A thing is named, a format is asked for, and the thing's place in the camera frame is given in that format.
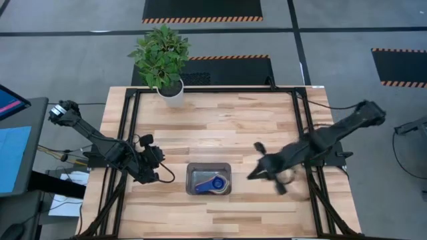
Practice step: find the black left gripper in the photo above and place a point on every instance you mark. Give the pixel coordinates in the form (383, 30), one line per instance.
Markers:
(143, 171)

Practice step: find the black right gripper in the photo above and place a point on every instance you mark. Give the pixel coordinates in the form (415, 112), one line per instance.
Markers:
(280, 161)

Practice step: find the grey translucent plastic basket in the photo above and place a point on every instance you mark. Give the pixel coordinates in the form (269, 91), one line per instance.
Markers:
(200, 171)

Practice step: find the purple plastic measuring cup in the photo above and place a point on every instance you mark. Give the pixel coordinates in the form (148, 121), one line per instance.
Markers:
(218, 184)

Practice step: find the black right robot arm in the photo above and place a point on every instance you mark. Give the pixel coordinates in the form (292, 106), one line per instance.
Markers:
(343, 125)

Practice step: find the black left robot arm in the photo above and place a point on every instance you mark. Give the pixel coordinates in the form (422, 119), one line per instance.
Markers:
(86, 130)

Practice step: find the white plant pot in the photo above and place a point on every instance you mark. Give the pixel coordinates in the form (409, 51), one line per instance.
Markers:
(174, 98)

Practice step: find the green leafy plant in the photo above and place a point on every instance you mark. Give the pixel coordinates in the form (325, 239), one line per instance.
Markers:
(160, 56)

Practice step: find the white paper sheets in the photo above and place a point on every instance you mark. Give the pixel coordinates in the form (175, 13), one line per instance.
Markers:
(66, 206)

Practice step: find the black hazard-striped floor mat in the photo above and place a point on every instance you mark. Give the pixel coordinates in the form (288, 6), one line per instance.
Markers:
(233, 71)
(200, 8)
(400, 66)

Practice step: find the grey side desk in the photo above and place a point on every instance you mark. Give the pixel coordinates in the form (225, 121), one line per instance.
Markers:
(38, 133)

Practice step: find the blue paper sheet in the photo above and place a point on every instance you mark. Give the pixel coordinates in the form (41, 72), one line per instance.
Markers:
(13, 160)

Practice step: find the black stand foot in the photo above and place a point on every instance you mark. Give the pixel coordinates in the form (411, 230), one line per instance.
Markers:
(412, 126)

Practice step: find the lit computer screen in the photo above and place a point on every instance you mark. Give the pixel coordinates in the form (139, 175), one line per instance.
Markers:
(10, 101)

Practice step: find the black computer mouse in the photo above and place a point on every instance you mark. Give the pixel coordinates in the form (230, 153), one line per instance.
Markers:
(11, 231)

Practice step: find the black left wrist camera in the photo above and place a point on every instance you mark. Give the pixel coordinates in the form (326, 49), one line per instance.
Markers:
(146, 140)

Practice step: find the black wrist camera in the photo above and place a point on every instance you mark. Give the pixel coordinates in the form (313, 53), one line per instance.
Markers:
(260, 148)
(146, 140)

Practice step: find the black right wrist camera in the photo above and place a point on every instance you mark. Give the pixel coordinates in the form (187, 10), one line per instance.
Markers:
(260, 148)

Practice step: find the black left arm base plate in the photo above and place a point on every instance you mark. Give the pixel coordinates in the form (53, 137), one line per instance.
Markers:
(93, 160)

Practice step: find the black aluminium rig frame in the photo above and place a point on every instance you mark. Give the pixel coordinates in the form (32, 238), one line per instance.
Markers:
(217, 90)

